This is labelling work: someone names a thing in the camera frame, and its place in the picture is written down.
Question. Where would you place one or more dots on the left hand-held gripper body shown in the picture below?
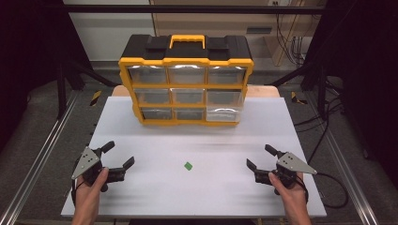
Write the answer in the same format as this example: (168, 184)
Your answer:
(86, 161)

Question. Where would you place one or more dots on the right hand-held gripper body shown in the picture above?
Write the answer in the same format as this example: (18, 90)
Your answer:
(292, 164)

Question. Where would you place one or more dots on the clear plastic storage drawer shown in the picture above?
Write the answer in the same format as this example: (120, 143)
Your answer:
(223, 114)

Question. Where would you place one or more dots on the small green square piece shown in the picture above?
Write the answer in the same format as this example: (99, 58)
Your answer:
(188, 166)

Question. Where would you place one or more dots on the yellow black organizer cabinet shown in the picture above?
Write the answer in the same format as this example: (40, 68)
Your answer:
(186, 47)

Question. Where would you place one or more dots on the person's right hand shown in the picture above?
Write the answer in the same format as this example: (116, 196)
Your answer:
(289, 195)

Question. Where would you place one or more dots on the person's left hand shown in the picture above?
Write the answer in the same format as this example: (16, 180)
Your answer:
(89, 193)

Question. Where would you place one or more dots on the yellow black hazard tape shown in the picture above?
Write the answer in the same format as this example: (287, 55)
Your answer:
(95, 97)
(295, 98)

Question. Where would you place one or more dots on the wooden board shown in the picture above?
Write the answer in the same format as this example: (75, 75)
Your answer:
(263, 91)

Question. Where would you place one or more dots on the black metal stand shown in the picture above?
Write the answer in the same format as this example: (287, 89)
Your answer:
(61, 90)
(321, 90)

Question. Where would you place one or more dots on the grid of clear drawers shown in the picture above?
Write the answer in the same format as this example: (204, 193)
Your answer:
(186, 75)

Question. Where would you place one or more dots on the white panel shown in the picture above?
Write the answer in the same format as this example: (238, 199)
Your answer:
(106, 34)

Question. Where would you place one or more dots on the dark curtain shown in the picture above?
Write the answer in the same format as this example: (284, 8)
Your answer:
(369, 78)
(28, 62)

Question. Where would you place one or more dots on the black horizontal bar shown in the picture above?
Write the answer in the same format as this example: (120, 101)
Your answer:
(187, 8)

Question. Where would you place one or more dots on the aluminium floor rail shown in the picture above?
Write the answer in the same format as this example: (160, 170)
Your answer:
(347, 175)
(37, 162)

